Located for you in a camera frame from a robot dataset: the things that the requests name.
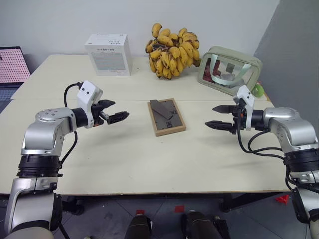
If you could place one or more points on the white cardboard box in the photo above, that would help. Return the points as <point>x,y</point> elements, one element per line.
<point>109,56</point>

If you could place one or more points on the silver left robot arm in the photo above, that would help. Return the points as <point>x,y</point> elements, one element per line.
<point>42,134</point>

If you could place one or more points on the dark rounded shape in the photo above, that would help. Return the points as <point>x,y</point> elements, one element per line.
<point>138,227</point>
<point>202,225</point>

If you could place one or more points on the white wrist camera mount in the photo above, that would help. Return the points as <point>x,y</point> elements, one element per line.
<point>86,95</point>
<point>248,99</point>

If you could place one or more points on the green pouch with clear window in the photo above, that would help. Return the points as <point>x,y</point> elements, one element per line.
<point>228,68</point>

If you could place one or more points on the laptop with pink screen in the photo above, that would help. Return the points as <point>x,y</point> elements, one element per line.
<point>12,66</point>

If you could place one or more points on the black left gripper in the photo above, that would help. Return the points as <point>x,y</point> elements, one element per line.
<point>98,117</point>

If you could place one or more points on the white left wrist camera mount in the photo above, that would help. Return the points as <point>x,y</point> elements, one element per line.
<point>86,95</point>

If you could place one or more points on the wooden picture frame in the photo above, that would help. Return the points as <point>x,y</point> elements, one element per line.
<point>166,117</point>

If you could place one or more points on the bunch of spotted yellow bananas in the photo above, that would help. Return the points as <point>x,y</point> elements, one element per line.
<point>172,53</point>

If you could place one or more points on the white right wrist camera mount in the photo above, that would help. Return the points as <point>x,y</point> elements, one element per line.
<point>248,99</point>

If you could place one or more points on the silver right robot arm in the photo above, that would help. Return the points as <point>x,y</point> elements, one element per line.
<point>289,129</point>

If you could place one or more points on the small green round object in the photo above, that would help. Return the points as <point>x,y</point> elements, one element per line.
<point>258,90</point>

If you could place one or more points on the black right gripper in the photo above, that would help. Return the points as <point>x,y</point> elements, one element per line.
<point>238,119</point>

